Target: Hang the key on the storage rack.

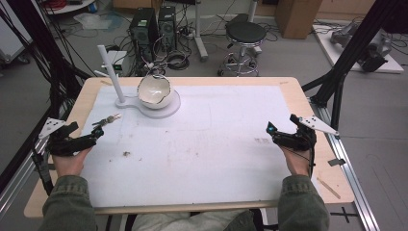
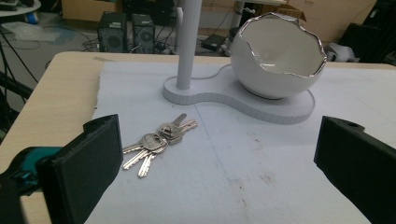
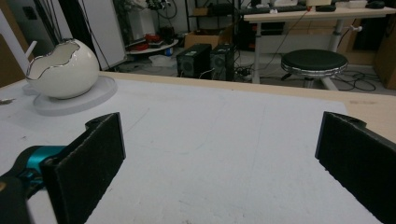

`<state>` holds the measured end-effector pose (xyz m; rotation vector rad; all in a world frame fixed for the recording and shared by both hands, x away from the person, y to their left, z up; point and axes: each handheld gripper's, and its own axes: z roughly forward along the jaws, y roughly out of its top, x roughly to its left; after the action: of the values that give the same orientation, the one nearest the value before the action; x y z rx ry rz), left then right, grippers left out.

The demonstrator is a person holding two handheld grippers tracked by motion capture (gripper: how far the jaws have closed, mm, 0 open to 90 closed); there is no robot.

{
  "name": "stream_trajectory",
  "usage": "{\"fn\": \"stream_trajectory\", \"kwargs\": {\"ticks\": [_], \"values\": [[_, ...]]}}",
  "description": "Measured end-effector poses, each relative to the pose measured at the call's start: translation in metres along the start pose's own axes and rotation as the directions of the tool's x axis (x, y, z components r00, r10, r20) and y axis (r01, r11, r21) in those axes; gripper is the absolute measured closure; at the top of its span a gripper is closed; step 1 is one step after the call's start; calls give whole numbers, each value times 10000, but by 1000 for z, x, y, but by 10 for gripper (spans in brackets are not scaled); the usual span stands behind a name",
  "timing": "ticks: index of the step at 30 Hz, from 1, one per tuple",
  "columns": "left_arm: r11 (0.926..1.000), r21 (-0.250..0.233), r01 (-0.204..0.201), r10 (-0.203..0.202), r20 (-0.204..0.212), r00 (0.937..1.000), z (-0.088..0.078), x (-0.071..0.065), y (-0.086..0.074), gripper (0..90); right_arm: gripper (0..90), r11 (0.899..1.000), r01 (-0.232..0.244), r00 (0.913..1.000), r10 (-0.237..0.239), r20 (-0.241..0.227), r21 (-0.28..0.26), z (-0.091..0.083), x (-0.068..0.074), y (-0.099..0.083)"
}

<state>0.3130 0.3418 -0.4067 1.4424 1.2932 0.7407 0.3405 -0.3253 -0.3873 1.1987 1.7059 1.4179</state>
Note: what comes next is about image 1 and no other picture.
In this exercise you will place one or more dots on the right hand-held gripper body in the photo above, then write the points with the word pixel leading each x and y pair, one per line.
pixel 301 138

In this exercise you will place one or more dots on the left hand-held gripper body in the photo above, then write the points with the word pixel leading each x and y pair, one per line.
pixel 69 145

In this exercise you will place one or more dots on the person's left hand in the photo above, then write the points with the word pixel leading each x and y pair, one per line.
pixel 71 163

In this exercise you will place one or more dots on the person's right hand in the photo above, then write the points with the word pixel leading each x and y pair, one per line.
pixel 297 162

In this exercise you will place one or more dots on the light wooden table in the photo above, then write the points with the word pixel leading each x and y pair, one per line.
pixel 324 160

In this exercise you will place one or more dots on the black tape piece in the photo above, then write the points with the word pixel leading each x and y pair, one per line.
pixel 336 162

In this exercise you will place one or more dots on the thin wooden stick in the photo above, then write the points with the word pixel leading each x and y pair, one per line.
pixel 328 188

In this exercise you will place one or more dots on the white eggshell-shaped bowl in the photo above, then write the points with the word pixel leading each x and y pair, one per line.
pixel 154 91

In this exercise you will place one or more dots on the white device with green display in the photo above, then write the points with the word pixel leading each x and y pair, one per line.
pixel 117 61

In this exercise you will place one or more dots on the white table mat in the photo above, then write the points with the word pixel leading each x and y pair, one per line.
pixel 198 160

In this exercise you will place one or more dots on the black round stool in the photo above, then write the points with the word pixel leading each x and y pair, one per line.
pixel 245 35

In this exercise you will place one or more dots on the white board with robot parts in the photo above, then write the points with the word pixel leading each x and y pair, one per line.
pixel 369 54

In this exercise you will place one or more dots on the black computer tower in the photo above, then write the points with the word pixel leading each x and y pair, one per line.
pixel 167 27
pixel 143 29

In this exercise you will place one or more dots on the brown cardboard box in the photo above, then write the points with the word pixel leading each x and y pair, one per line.
pixel 298 17

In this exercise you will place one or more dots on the white desk leg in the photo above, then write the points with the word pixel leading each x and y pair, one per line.
pixel 200 35

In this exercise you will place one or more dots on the person's lap grey trousers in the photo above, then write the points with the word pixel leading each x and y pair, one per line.
pixel 192 222

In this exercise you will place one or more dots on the white stand with post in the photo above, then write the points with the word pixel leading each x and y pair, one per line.
pixel 128 103

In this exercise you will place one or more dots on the aluminium rail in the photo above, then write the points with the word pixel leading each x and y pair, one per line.
pixel 349 179
pixel 19 183

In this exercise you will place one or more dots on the black frame strut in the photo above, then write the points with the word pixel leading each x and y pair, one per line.
pixel 352 48
pixel 35 48

